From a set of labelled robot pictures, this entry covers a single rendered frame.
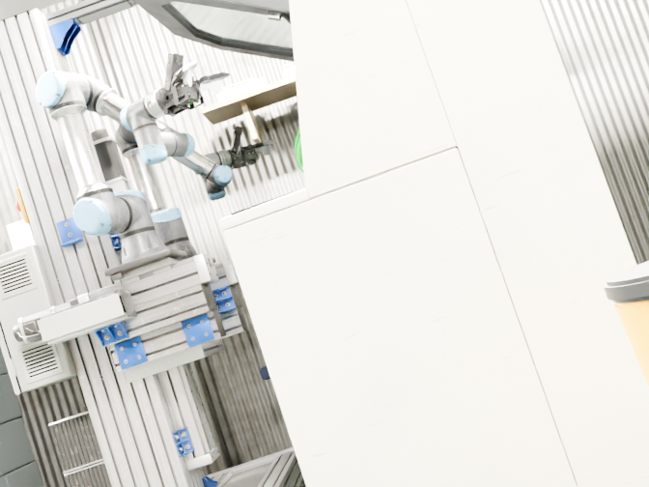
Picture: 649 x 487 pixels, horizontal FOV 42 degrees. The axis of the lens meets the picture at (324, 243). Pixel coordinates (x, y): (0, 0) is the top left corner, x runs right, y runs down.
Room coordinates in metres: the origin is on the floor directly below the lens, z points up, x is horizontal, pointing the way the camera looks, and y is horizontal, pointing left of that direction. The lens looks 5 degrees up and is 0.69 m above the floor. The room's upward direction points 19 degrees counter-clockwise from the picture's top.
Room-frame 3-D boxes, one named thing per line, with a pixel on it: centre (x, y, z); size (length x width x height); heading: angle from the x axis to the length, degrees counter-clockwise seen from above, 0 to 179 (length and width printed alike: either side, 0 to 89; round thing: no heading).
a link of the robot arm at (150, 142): (2.49, 0.39, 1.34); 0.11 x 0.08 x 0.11; 152
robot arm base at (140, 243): (2.71, 0.57, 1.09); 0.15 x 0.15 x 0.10
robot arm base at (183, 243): (3.21, 0.55, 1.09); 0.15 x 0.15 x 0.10
